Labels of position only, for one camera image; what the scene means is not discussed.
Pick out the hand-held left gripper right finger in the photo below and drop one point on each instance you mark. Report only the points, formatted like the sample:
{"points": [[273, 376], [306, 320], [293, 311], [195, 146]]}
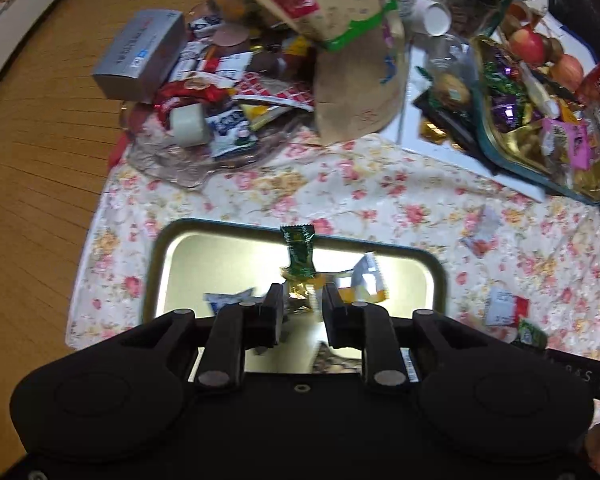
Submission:
{"points": [[331, 315]]}

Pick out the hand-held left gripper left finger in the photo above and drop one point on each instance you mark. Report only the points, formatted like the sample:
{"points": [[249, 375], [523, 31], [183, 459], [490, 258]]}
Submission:
{"points": [[276, 315]]}

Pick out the gold foil candy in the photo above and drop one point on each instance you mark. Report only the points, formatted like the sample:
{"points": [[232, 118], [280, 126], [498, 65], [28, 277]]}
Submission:
{"points": [[300, 295]]}

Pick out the gold black patterned packet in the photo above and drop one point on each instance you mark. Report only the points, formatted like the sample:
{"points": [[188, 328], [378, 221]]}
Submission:
{"points": [[337, 360]]}

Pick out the blue white snack packet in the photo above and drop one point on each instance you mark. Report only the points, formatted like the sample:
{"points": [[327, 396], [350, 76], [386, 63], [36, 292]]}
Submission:
{"points": [[227, 300]]}

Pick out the silver yellow snack packet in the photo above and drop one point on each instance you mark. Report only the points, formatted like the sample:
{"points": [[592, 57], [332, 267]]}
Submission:
{"points": [[370, 277]]}

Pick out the green twist candy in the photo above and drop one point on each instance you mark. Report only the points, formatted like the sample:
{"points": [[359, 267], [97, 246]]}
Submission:
{"points": [[298, 252]]}

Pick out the yellow green snack packet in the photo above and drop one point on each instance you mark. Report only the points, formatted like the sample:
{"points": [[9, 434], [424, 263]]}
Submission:
{"points": [[532, 334]]}

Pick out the red white snack packet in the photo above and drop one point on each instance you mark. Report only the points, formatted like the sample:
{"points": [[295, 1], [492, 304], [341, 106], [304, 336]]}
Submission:
{"points": [[505, 307]]}

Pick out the floral tablecloth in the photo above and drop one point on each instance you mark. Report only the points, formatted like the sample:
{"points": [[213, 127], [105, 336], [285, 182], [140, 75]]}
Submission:
{"points": [[380, 190]]}

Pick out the clear glass plate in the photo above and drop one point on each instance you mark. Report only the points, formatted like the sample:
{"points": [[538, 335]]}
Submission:
{"points": [[180, 165]]}

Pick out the blue white milk candy packet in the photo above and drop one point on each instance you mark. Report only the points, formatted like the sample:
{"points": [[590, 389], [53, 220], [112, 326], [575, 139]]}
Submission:
{"points": [[232, 132]]}

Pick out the white tape roll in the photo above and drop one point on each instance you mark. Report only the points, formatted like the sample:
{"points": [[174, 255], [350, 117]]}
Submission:
{"points": [[190, 125]]}

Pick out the red checked snack packet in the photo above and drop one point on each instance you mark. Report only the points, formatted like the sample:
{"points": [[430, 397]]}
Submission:
{"points": [[275, 91]]}

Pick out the gold tin tray with candies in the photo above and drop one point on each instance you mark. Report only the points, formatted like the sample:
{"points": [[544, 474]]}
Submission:
{"points": [[525, 160]]}

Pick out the pink snack packet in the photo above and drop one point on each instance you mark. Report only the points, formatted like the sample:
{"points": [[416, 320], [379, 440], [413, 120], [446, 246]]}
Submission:
{"points": [[567, 142]]}

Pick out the kraft paper bag tree print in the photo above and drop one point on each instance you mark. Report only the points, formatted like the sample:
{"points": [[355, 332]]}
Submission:
{"points": [[360, 75]]}

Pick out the round cookie packet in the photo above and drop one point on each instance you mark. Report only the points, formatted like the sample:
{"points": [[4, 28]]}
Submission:
{"points": [[452, 89]]}

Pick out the small clear jar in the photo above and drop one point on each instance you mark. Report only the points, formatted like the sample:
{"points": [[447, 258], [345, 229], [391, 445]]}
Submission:
{"points": [[447, 57]]}

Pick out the pile of foil candies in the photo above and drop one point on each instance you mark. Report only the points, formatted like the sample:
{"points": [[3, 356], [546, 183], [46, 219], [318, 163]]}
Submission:
{"points": [[505, 90]]}

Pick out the grey cardboard box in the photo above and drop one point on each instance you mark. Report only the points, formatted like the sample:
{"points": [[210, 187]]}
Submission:
{"points": [[135, 55]]}

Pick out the pale red apple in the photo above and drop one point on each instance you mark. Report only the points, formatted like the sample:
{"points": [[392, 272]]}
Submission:
{"points": [[567, 72]]}

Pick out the small white cup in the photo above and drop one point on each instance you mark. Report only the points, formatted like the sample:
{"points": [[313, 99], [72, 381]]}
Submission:
{"points": [[436, 17]]}

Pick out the brown kiwi fruit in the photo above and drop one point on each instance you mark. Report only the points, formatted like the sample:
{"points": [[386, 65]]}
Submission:
{"points": [[556, 49]]}

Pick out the dark-lid jar of nuts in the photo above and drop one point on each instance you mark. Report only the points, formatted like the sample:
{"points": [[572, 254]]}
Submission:
{"points": [[472, 2]]}

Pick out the white shelf unit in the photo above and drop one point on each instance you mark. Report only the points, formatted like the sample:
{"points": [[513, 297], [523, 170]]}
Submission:
{"points": [[20, 10]]}

